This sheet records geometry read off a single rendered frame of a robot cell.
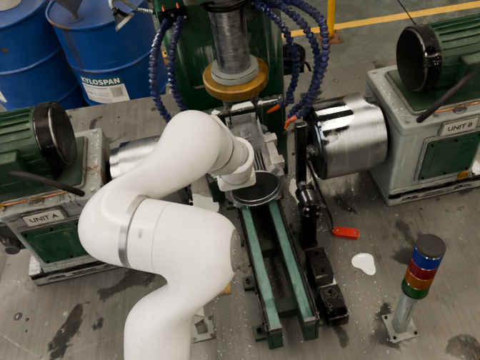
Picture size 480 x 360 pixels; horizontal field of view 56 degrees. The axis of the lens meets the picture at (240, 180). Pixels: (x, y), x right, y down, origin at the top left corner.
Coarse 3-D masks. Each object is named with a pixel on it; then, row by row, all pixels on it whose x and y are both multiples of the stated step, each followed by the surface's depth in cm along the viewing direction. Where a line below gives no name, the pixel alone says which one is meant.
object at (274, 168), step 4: (264, 128) 143; (264, 132) 144; (272, 164) 132; (272, 168) 131; (276, 168) 131; (272, 172) 132; (276, 172) 132; (280, 192) 142; (276, 196) 140; (280, 196) 141; (276, 200) 142; (236, 204) 140; (240, 204) 140
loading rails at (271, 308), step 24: (240, 216) 141; (240, 240) 148; (264, 240) 144; (288, 240) 134; (264, 264) 130; (288, 264) 129; (264, 288) 125; (264, 312) 119; (288, 312) 129; (312, 312) 120; (264, 336) 126; (312, 336) 124
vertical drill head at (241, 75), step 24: (216, 0) 103; (216, 24) 108; (240, 24) 109; (216, 48) 114; (240, 48) 113; (216, 72) 120; (240, 72) 118; (264, 72) 121; (216, 96) 120; (240, 96) 118
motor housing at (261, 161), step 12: (264, 156) 135; (264, 168) 131; (264, 180) 146; (276, 180) 140; (228, 192) 135; (240, 192) 143; (252, 192) 145; (264, 192) 144; (276, 192) 140; (252, 204) 142
